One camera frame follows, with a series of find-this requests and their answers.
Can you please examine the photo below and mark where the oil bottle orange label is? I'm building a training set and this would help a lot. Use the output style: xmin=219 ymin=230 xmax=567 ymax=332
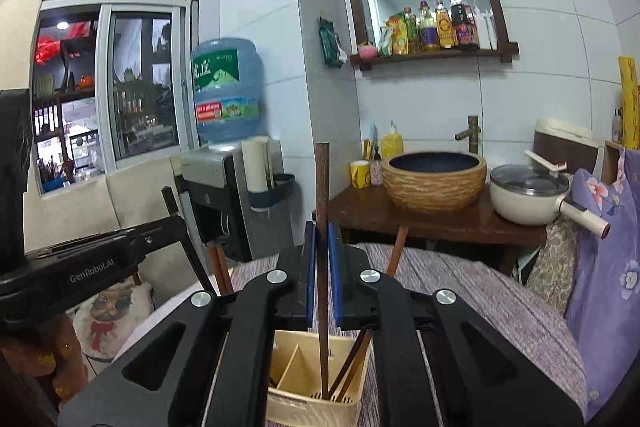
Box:
xmin=434 ymin=0 xmax=457 ymax=49

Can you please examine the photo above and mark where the dark wooden counter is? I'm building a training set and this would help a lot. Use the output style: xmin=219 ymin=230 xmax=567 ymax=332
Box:
xmin=312 ymin=184 xmax=548 ymax=278

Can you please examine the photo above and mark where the green bottle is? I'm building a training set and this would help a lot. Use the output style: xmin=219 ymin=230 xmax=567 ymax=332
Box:
xmin=402 ymin=7 xmax=420 ymax=54

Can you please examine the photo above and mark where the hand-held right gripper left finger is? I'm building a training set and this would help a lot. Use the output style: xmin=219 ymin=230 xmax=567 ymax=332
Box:
xmin=57 ymin=221 xmax=317 ymax=427

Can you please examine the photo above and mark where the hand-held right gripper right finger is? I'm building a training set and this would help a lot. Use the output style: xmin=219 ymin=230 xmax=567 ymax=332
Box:
xmin=327 ymin=222 xmax=586 ymax=427

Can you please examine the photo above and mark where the purple floral cloth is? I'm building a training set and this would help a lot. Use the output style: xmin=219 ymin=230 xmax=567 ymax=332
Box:
xmin=565 ymin=147 xmax=640 ymax=423

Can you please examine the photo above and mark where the beige wall panel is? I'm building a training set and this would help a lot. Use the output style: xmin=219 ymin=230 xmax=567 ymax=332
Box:
xmin=0 ymin=0 xmax=187 ymax=258

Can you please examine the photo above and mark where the yellow paper roll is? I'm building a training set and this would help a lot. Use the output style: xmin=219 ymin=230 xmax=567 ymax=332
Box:
xmin=618 ymin=56 xmax=640 ymax=150

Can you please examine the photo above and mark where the cream plastic utensil holder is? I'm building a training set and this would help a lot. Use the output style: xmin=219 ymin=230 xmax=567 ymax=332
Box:
xmin=265 ymin=329 xmax=373 ymax=427

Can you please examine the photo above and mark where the grey water dispenser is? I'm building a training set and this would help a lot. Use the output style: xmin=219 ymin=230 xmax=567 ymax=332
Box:
xmin=180 ymin=147 xmax=252 ymax=264

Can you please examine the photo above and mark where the dark soy sauce bottle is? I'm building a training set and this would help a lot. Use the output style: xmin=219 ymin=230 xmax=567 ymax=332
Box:
xmin=450 ymin=0 xmax=480 ymax=50

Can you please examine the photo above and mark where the cream pot with glass lid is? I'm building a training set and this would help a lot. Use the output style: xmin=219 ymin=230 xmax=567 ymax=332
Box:
xmin=489 ymin=164 xmax=612 ymax=240

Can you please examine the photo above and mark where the woven pattern wash basin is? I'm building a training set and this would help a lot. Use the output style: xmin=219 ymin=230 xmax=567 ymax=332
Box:
xmin=381 ymin=151 xmax=487 ymax=214

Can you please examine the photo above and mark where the sliding window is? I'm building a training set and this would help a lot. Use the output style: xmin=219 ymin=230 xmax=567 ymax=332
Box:
xmin=32 ymin=0 xmax=201 ymax=198

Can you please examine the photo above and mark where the green hanging packet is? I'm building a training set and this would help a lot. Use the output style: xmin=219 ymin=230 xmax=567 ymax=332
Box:
xmin=318 ymin=17 xmax=347 ymax=68

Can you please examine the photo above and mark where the yellow oil bottle purple label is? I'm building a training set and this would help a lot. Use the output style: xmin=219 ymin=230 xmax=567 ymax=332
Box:
xmin=417 ymin=1 xmax=441 ymax=52

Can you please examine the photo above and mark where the purple striped tablecloth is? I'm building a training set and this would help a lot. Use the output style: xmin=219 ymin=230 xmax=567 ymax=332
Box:
xmin=227 ymin=242 xmax=588 ymax=427

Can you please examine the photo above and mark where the yellow soap dispenser bottle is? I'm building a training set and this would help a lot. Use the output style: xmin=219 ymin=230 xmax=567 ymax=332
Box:
xmin=381 ymin=122 xmax=405 ymax=160

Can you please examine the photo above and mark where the white paper roll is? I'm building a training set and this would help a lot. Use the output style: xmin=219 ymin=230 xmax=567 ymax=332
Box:
xmin=242 ymin=136 xmax=275 ymax=210

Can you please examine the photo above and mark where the bronze faucet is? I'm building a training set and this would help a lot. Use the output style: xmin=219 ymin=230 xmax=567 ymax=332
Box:
xmin=454 ymin=115 xmax=482 ymax=154

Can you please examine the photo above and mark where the printed chair cushion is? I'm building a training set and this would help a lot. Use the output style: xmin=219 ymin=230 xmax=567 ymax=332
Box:
xmin=72 ymin=279 xmax=155 ymax=363

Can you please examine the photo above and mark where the brown floral cloth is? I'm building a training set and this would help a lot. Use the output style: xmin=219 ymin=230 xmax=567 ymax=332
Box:
xmin=525 ymin=217 xmax=581 ymax=313

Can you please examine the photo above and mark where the yellow green food packet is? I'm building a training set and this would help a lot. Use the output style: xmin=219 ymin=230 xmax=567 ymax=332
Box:
xmin=379 ymin=14 xmax=410 ymax=56

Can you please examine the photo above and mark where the cream and brown rice cooker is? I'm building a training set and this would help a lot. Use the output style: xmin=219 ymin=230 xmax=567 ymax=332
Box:
xmin=532 ymin=118 xmax=601 ymax=178

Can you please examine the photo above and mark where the dark wooden framed mirror shelf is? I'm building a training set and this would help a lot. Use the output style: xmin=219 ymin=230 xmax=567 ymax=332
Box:
xmin=339 ymin=0 xmax=518 ymax=72

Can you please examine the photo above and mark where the yellow cup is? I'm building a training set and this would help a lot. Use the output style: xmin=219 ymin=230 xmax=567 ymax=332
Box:
xmin=349 ymin=160 xmax=371 ymax=188

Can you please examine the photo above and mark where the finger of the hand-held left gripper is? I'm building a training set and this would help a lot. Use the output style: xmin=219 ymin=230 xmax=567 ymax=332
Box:
xmin=125 ymin=187 xmax=217 ymax=297

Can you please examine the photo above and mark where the white table cover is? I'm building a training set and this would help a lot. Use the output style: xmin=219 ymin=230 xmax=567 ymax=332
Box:
xmin=111 ymin=279 xmax=221 ymax=363

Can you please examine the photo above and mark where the white rice paddle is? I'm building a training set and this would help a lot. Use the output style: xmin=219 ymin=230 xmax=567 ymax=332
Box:
xmin=524 ymin=149 xmax=568 ymax=172

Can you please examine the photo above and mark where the blue water jug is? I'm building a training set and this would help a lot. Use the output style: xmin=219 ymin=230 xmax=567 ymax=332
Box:
xmin=191 ymin=38 xmax=266 ymax=148

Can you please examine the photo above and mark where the white squeeze bottle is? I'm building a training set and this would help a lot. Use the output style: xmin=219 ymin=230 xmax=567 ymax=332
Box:
xmin=472 ymin=7 xmax=488 ymax=49

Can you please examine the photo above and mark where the grey paper roll holder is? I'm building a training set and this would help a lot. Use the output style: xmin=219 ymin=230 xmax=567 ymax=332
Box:
xmin=248 ymin=173 xmax=296 ymax=212

